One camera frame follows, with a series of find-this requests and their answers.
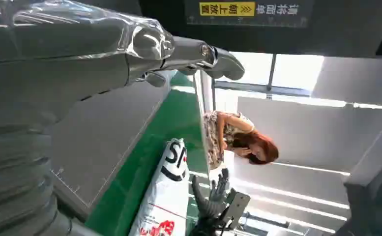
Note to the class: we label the green crate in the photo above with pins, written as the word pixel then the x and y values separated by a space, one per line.
pixel 164 130

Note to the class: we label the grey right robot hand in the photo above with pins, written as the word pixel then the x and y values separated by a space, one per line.
pixel 207 203

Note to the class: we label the white parcel bag black print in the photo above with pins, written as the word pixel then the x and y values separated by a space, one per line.
pixel 169 202

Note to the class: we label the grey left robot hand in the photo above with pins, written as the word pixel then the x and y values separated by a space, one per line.
pixel 63 49

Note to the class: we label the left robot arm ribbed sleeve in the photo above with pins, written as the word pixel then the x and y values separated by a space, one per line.
pixel 15 182

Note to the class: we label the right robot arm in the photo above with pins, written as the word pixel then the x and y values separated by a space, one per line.
pixel 207 229

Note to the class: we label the yellow label sticker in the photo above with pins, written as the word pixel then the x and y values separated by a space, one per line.
pixel 227 8

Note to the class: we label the person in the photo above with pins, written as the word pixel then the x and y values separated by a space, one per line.
pixel 233 136

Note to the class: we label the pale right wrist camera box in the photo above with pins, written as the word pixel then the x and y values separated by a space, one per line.
pixel 238 205

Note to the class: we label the dark panel with printed signs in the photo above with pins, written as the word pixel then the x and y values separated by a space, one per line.
pixel 249 13

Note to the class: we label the grey window frame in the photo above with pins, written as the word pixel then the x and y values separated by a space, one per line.
pixel 269 86

